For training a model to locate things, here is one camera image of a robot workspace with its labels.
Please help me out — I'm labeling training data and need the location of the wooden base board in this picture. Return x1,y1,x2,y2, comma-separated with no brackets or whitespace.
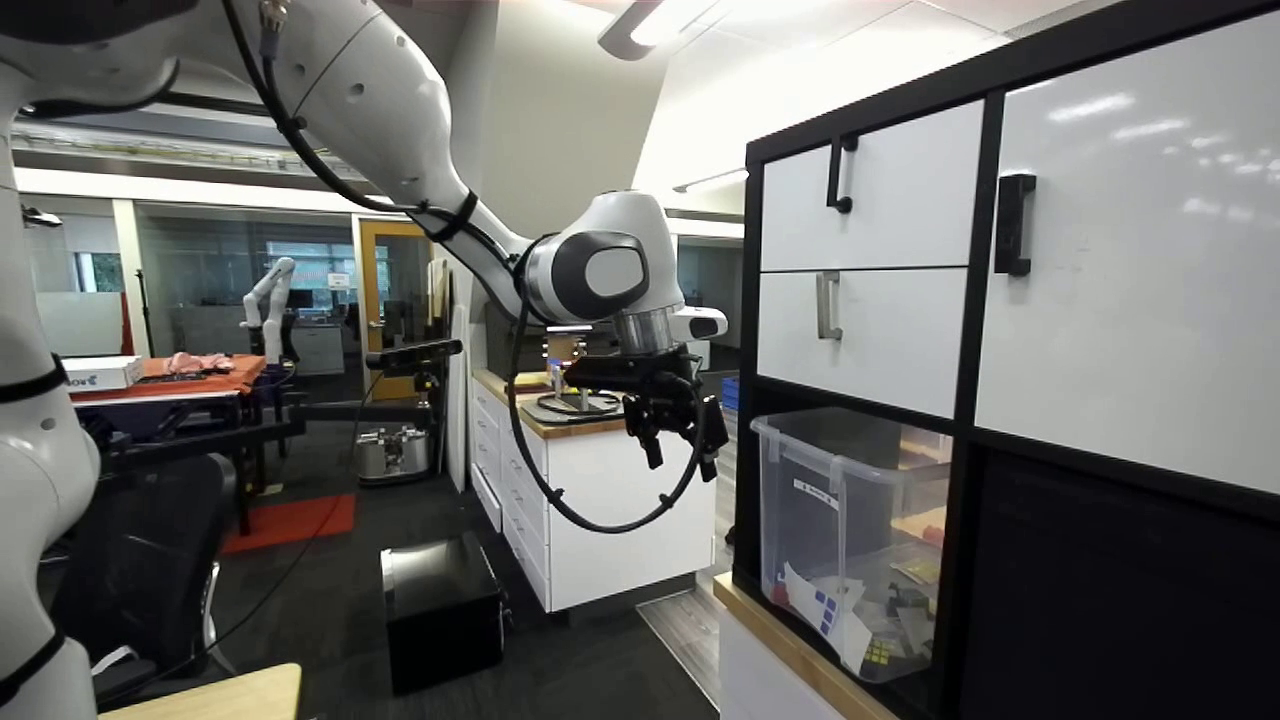
709,573,899,720

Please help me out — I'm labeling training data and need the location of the black and white cabinet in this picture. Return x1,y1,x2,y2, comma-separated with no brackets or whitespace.
737,0,1280,720

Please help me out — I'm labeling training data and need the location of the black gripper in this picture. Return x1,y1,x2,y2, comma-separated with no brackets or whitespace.
559,348,733,483

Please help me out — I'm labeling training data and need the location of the clear plastic storage box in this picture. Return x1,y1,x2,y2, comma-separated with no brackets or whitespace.
749,404,959,692

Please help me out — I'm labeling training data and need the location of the silver metal bin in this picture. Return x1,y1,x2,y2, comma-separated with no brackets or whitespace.
352,422,435,483

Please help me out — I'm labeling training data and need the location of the light wooden table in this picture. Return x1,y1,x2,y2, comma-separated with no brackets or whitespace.
95,659,310,720

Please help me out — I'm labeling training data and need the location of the white cabinet drawer black handle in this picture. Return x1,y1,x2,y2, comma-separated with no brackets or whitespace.
756,99,990,273

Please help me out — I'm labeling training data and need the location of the red table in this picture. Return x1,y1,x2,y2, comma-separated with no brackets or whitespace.
64,348,281,541

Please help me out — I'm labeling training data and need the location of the black box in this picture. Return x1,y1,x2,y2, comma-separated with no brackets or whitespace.
378,534,511,700

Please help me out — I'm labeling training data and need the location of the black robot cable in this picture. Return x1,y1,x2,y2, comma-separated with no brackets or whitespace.
218,0,712,541

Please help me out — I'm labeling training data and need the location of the black office chair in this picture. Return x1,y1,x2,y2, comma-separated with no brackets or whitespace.
49,448,241,681

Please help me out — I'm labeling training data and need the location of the white platform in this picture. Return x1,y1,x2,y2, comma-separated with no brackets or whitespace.
636,584,847,720

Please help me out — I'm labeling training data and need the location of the white cabinet drawer grey handle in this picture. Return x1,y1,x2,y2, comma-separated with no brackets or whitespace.
754,264,971,422

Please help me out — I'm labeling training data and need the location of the white cabinet door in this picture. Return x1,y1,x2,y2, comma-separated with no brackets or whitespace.
977,9,1280,500

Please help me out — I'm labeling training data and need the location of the red floor mat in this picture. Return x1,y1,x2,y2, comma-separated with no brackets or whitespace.
218,492,363,560

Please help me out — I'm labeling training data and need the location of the white box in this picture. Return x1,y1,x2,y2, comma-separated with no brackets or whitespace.
59,351,143,397

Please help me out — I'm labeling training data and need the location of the white counter wooden top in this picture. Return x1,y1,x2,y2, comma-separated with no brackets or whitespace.
466,363,723,620

